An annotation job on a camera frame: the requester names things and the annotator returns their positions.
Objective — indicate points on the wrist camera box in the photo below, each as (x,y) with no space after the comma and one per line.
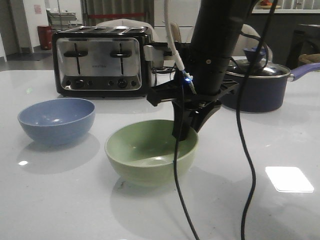
(157,51)

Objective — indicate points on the fruit bowl on counter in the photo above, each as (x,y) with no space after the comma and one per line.
(264,5)

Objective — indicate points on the green bowl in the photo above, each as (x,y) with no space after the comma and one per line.
(142,153)

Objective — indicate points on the beige chair on right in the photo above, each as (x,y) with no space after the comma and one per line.
(247,42)

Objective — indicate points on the red bin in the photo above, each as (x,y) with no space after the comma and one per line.
(45,36)

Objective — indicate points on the glass pot lid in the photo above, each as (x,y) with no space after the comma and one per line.
(262,67)

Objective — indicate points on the red barrier belt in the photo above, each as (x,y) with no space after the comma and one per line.
(116,15)

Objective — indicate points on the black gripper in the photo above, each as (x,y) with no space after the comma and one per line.
(171,91)

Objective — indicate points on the blue bowl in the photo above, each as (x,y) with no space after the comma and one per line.
(58,121)

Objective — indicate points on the metal cart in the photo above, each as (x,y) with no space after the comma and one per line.
(61,19)

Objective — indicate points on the beige folded chairs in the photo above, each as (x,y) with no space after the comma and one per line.
(175,32)

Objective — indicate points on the black chrome four-slot toaster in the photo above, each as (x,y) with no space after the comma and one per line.
(102,61)

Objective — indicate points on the dark blue saucepan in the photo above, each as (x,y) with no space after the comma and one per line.
(265,88)

